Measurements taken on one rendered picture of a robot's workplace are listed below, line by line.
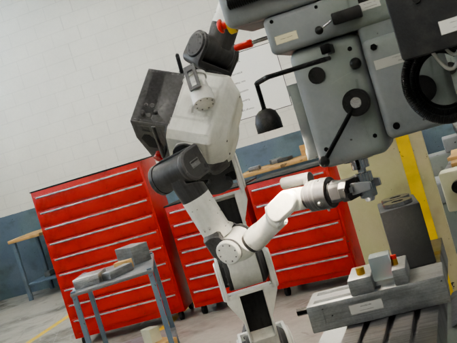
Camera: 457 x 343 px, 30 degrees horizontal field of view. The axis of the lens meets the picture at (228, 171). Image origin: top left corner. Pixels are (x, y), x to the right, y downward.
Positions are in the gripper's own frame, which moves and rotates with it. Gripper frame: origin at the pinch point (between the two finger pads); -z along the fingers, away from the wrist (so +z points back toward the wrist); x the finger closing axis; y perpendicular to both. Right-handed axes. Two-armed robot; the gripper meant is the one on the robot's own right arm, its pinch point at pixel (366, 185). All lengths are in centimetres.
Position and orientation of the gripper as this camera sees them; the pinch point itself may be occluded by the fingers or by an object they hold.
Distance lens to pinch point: 233.2
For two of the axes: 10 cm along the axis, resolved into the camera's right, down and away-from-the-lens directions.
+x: 5.7, -2.1, 7.9
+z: -7.7, 1.9, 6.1
